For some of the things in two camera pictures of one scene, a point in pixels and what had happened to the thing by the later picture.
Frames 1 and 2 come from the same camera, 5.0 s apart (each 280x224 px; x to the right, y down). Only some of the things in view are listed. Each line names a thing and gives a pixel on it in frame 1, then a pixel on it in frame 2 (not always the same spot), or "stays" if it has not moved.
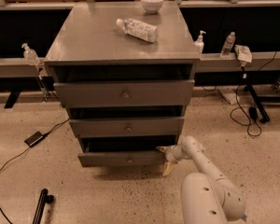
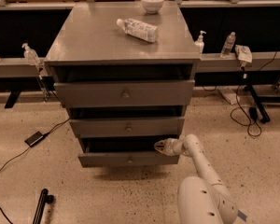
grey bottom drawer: (118, 152) stays
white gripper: (171, 155) → (170, 147)
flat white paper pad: (230, 95) stays
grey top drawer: (132, 92) stays
